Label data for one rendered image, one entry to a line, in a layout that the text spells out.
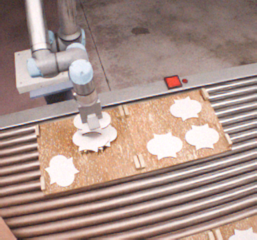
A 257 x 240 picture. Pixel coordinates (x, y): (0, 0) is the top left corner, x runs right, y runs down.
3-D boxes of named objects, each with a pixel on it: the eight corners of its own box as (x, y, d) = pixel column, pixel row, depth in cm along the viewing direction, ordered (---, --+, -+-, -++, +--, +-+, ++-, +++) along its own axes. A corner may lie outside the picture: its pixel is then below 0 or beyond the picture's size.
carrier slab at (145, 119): (122, 108, 145) (122, 106, 143) (202, 91, 148) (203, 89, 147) (142, 174, 125) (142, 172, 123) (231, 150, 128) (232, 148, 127)
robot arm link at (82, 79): (89, 54, 102) (94, 71, 97) (93, 76, 111) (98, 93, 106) (66, 59, 101) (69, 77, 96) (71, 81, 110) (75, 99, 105)
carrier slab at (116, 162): (36, 128, 141) (35, 126, 140) (121, 108, 145) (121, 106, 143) (44, 196, 121) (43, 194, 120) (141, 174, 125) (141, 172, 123)
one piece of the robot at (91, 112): (77, 113, 104) (84, 138, 118) (102, 105, 105) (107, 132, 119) (70, 87, 111) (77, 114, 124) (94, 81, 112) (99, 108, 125)
